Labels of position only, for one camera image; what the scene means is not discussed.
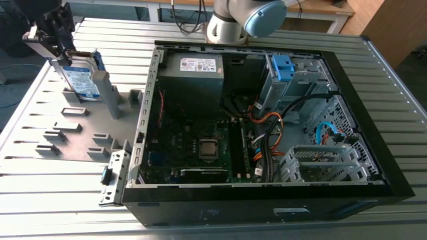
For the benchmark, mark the blue drive cage latch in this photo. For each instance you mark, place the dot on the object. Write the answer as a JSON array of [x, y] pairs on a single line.
[[287, 75], [282, 62]]

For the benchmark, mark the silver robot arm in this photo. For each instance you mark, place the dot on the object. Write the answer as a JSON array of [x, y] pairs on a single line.
[[227, 25]]

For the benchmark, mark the CPU socket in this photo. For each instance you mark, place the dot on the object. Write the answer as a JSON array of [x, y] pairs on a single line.
[[208, 147]]

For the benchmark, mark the green motherboard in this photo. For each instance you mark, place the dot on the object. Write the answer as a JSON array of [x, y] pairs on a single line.
[[176, 147]]

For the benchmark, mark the grey power supply unit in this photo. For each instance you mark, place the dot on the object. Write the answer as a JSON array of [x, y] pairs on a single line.
[[193, 95]]

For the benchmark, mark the white frame wooden desk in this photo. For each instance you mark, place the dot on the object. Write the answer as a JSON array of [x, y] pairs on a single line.
[[327, 10]]

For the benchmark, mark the black RAM slot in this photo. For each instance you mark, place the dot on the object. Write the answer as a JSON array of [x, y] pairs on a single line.
[[244, 150], [235, 150]]

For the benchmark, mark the wooden cabinet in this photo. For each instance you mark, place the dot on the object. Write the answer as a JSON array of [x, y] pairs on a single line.
[[394, 30]]

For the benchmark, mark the grey parts rack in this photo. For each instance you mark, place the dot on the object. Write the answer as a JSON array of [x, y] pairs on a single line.
[[83, 130]]

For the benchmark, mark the black graphics card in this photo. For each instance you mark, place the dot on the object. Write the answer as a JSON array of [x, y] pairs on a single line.
[[203, 175]]

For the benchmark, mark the grey metal drive cage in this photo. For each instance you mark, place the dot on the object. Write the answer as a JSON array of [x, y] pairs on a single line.
[[294, 87]]

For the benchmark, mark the silver disk bay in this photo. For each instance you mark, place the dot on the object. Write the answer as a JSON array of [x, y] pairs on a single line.
[[328, 163]]

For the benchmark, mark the black office chair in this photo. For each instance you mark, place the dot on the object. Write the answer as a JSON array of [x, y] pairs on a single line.
[[11, 48]]

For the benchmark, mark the blue bracket latch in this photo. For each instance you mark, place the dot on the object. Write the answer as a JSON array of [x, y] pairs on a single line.
[[107, 175]]

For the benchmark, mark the black open PC case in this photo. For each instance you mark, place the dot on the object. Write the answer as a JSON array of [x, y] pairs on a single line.
[[234, 210]]

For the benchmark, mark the hard disk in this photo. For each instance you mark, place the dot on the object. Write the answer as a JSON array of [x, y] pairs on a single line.
[[80, 82]]

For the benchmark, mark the silver expansion slot bracket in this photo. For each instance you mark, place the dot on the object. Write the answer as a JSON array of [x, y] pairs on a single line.
[[117, 160]]

